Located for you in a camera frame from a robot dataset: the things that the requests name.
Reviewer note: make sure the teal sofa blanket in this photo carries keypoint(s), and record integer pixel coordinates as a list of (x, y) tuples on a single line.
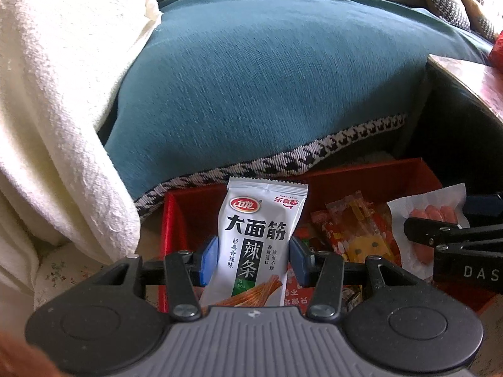
[(255, 86)]

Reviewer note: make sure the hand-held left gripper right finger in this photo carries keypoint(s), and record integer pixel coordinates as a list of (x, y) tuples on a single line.
[(298, 261)]

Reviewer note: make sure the orange snack packet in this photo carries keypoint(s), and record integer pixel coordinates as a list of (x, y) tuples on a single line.
[(361, 235)]

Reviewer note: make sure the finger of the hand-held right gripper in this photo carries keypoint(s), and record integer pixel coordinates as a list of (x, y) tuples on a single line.
[(424, 229), (485, 210)]

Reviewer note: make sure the red plastic bag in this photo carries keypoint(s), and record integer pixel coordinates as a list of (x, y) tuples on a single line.
[(498, 51)]

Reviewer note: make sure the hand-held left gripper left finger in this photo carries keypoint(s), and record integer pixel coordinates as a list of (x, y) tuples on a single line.
[(208, 261)]

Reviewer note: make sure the red cardboard box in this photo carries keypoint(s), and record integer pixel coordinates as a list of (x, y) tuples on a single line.
[(353, 180)]

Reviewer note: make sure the white sausage snack packet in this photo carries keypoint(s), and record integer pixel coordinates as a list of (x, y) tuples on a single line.
[(416, 204)]

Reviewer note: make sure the dark coffee table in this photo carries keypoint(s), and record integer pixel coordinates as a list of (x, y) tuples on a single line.
[(452, 133)]

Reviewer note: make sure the white towel blanket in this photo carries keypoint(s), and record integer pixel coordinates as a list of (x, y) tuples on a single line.
[(59, 106)]

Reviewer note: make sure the white spicy strip packet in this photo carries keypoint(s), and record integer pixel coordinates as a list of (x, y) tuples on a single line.
[(255, 235)]

